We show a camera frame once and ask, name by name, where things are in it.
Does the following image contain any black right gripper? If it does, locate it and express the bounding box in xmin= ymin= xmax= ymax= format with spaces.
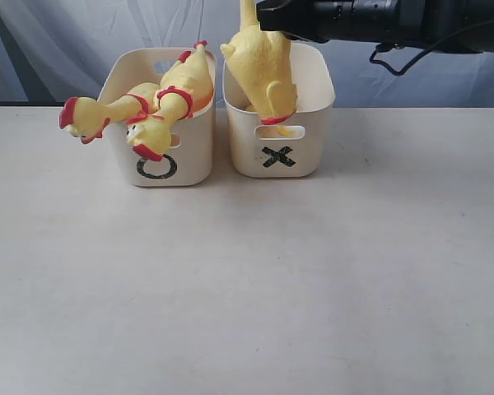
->
xmin=256 ymin=0 xmax=354 ymax=44

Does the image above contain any broken chicken body piece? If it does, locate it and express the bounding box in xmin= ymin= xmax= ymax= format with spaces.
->
xmin=220 ymin=1 xmax=298 ymax=137

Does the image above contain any yellow rubber chicken front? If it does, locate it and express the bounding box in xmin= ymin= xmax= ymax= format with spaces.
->
xmin=126 ymin=40 xmax=214 ymax=161

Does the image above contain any yellow rubber chicken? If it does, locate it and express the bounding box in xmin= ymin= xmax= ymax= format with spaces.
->
xmin=58 ymin=82 xmax=160 ymax=144
xmin=126 ymin=40 xmax=214 ymax=161

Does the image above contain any yellow rubber chicken top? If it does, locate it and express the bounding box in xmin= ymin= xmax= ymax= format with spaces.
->
xmin=58 ymin=82 xmax=160 ymax=144

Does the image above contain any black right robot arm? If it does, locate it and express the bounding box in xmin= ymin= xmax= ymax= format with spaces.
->
xmin=256 ymin=0 xmax=494 ymax=54

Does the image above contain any cream bin marked X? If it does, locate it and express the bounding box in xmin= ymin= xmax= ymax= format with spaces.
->
xmin=222 ymin=42 xmax=335 ymax=178

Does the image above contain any cream bin marked O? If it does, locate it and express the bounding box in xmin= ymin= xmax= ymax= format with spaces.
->
xmin=99 ymin=47 xmax=215 ymax=188

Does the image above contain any blue backdrop curtain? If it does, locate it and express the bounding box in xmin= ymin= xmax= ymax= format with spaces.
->
xmin=0 ymin=1 xmax=494 ymax=107

